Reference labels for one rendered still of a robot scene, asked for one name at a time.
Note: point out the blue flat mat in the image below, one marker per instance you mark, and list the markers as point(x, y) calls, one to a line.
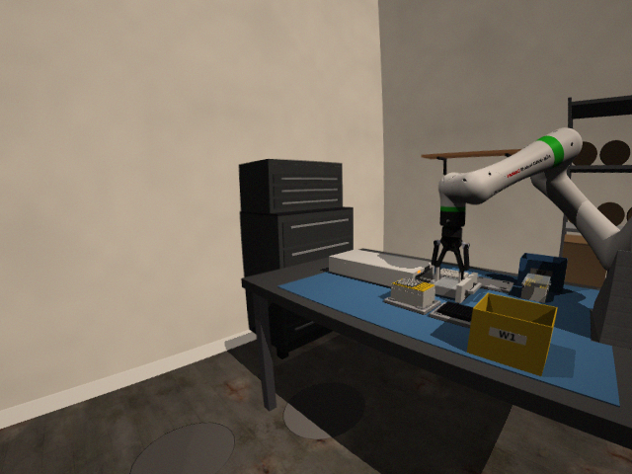
point(574, 362)

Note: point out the white rectangular frame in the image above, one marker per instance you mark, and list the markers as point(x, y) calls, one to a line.
point(448, 319)

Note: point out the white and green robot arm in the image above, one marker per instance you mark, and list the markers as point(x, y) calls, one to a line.
point(559, 147)

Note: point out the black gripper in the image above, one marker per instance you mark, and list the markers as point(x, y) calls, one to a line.
point(451, 240)

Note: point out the yellow open-top bin labelled w1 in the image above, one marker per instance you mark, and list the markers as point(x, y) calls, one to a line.
point(513, 342)

